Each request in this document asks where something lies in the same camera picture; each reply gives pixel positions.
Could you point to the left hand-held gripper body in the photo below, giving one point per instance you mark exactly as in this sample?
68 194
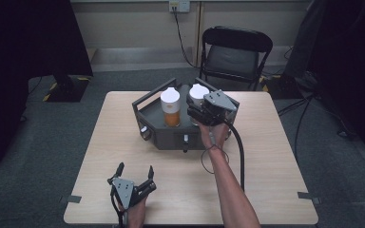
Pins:
125 190

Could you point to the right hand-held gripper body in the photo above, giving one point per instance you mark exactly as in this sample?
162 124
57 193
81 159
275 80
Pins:
214 109

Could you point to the orange liquid jar white lid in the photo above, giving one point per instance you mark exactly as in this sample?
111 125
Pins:
170 106

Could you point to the dark grey corner shelf rack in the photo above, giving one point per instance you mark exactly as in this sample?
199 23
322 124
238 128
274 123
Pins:
153 114

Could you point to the person's right hand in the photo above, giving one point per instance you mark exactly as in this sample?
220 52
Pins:
214 134

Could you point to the person's left hand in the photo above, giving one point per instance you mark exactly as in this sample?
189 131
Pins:
136 213

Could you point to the grey tape strip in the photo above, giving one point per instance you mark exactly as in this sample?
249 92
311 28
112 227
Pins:
307 196
71 199

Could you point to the black folding chair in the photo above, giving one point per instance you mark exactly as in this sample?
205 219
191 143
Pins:
234 57

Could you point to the black stand base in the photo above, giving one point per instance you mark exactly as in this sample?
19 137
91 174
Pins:
66 90
282 88

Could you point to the black curtain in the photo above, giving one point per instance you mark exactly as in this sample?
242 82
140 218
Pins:
19 63
348 63

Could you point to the white wall socket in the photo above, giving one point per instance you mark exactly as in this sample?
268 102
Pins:
179 5

